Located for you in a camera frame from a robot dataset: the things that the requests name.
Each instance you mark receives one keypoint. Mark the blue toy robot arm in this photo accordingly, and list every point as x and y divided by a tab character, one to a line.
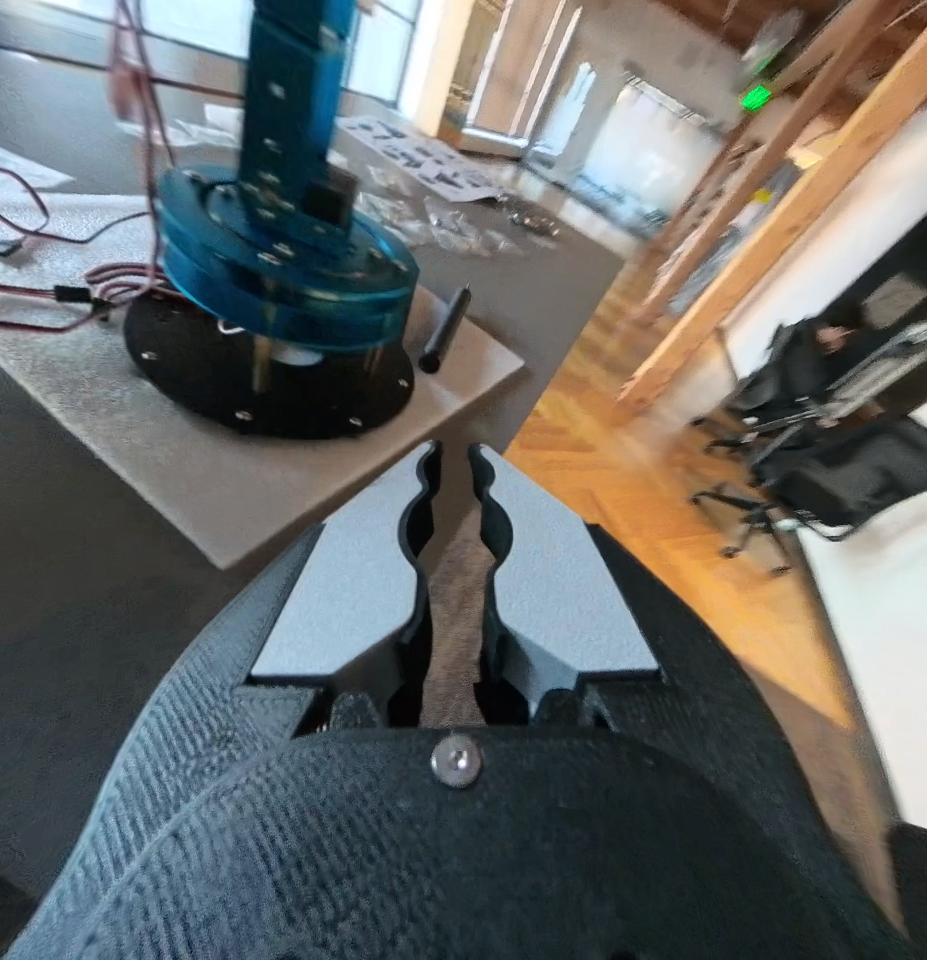
283	262

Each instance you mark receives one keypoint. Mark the dark grey desk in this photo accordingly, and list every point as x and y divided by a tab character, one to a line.
58	637

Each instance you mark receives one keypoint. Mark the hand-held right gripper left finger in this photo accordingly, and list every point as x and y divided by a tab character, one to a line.
343	600

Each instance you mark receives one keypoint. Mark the printed instruction sheet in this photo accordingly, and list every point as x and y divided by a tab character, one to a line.
426	161

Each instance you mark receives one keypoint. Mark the black electric screwdriver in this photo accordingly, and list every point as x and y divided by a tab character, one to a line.
442	337

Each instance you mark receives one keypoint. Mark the group of small parts bags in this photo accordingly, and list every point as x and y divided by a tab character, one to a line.
448	229

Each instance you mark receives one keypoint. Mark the black office chair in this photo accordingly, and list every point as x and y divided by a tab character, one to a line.
846	480

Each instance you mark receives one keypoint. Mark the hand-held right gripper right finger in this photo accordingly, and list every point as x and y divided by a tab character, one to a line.
568	600

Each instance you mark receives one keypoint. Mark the white foam mat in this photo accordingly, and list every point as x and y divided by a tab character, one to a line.
208	487

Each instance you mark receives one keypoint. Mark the green exit sign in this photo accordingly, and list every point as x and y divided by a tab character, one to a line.
756	97

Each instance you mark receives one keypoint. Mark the wooden pillar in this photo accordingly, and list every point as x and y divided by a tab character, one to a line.
771	225

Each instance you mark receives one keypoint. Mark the person's dark clothing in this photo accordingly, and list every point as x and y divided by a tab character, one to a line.
921	900

